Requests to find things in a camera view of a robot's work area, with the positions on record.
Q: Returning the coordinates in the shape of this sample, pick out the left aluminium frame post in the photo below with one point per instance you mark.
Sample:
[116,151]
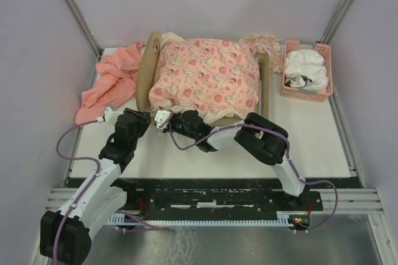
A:
[80,20]

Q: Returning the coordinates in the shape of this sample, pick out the wooden striped pet bed frame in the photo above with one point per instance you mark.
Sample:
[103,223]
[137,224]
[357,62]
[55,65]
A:
[146,72]

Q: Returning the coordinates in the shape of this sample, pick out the salmon pink cloth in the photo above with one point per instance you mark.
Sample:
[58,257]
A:
[116,83]

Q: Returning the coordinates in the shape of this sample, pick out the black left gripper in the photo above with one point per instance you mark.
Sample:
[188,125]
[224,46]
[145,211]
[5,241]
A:
[143,119]

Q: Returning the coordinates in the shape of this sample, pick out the aluminium frame post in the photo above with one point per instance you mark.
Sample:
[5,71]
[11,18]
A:
[80,20]
[341,12]

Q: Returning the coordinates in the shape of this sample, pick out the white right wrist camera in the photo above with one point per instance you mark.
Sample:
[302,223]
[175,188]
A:
[162,118]

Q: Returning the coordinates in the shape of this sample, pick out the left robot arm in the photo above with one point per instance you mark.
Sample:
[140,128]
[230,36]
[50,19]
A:
[66,235]

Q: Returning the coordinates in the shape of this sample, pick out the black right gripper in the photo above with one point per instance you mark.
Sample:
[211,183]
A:
[178,114]

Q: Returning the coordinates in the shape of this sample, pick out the right aluminium frame post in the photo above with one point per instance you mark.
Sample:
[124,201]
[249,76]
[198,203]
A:
[341,12]

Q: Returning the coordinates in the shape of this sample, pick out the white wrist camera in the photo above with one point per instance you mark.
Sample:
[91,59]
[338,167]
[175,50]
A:
[110,116]
[162,118]

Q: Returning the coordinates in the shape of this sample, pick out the small pink frilled pillow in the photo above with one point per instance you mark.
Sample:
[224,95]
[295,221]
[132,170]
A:
[265,43]

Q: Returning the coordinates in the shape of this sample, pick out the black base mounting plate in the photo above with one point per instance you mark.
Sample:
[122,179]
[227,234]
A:
[211,199]

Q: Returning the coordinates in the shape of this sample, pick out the white cloth in basket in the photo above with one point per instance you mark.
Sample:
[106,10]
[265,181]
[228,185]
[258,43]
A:
[305,69]

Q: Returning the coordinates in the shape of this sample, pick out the pink plastic basket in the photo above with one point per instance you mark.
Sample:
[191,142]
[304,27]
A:
[325,51]

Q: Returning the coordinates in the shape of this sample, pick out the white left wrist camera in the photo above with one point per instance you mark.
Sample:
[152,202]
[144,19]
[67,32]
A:
[110,116]

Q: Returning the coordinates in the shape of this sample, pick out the pink unicorn print mattress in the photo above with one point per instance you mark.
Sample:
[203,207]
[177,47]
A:
[218,78]

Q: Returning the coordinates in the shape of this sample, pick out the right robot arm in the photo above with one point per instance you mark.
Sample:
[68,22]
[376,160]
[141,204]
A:
[265,141]

